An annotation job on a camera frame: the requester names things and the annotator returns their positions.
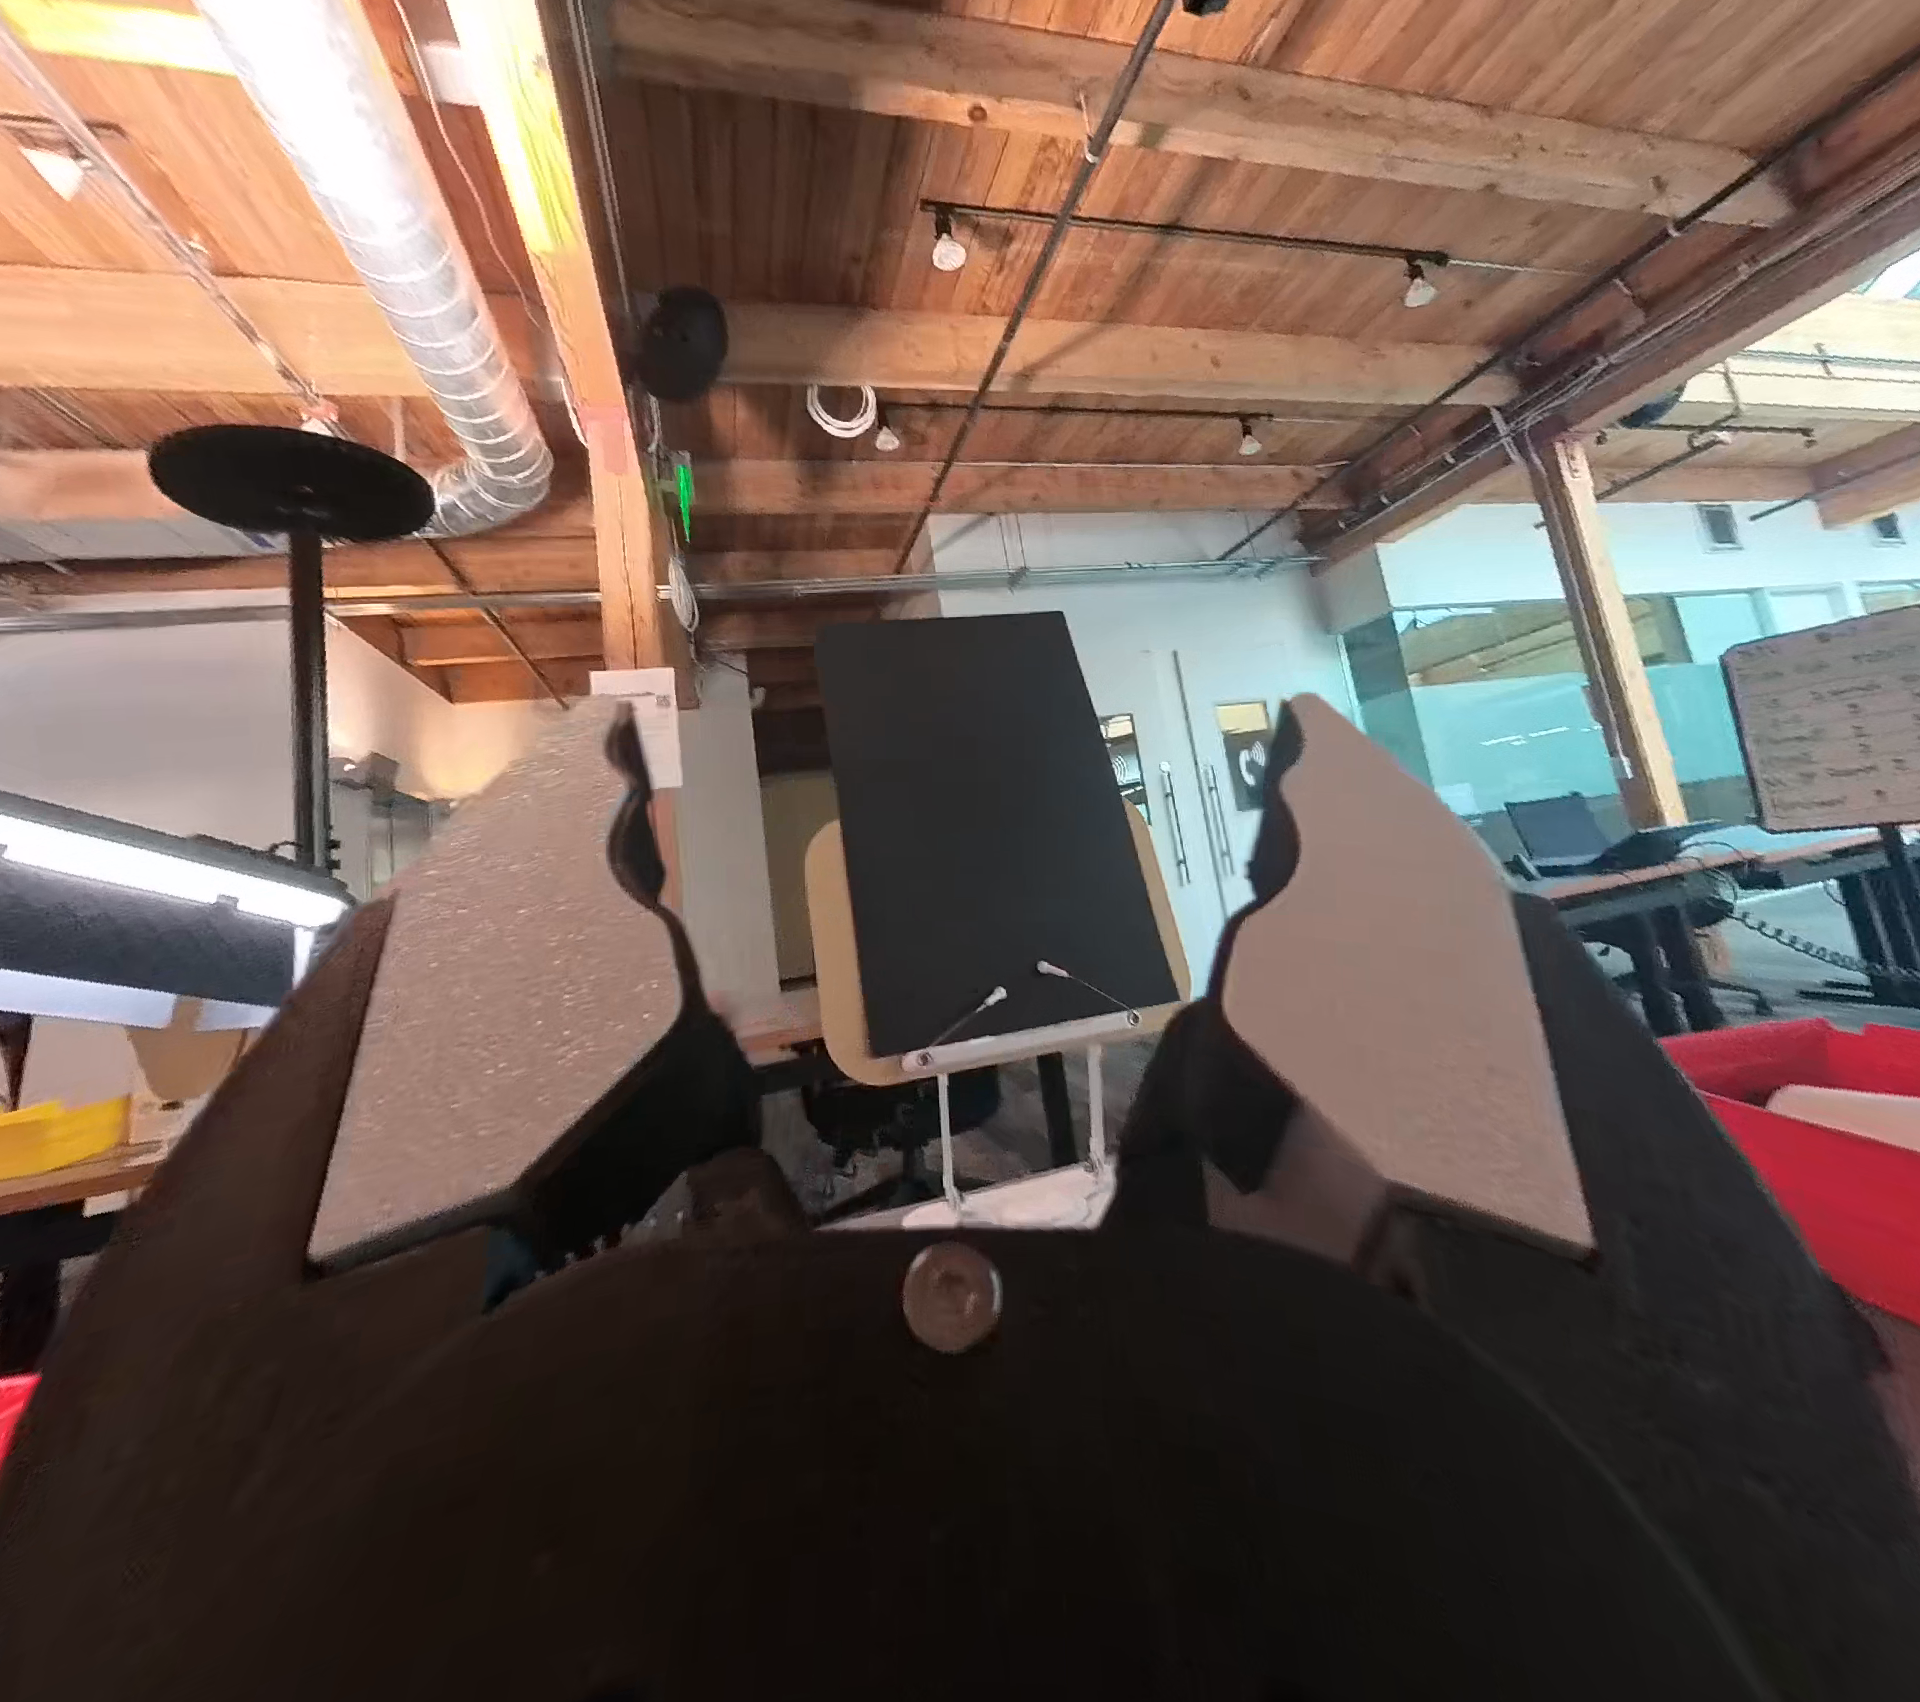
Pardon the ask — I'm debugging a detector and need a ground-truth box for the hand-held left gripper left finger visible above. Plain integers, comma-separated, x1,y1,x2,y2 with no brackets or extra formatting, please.
304,699,708,1268

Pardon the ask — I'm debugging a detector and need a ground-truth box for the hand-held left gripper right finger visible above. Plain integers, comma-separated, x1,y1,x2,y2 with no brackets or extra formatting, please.
1199,690,1598,1268

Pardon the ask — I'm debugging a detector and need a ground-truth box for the red plastic bin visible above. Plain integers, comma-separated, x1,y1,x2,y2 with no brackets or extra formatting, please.
1654,1016,1920,1333

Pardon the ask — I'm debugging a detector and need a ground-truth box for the white bottle with black cap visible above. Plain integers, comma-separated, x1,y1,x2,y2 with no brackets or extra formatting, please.
1766,1077,1920,1160

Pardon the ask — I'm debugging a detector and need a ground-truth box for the wooden office desk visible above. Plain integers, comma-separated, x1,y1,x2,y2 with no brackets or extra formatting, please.
1512,828,1920,1037

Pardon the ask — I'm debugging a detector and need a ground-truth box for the white paper notice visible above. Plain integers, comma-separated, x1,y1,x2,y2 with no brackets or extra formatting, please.
588,665,687,793

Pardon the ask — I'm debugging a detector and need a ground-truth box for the black board on white stand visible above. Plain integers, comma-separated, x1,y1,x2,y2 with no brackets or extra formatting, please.
801,606,1196,1227

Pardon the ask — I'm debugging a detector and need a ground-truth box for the yellow plastic bin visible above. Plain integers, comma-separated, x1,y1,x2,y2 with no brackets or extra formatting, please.
0,1091,140,1181

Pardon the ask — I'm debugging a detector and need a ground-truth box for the whiteboard on black stand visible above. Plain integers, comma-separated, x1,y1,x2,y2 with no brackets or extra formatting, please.
1720,621,1920,836

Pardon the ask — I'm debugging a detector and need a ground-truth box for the black floor lamp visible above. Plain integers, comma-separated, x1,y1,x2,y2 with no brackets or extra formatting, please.
147,422,440,900

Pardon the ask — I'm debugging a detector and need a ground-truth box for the black ceiling speaker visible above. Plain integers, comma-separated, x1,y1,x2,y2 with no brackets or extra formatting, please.
634,286,733,405

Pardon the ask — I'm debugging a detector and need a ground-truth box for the long ceiling light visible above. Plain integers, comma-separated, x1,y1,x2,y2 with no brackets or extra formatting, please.
367,0,591,257

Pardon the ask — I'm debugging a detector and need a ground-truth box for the dark wall sign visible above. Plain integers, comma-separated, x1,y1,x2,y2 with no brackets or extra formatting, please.
1214,700,1281,814

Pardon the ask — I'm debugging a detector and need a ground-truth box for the silver air duct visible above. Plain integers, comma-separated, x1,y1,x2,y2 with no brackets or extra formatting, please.
54,0,559,542

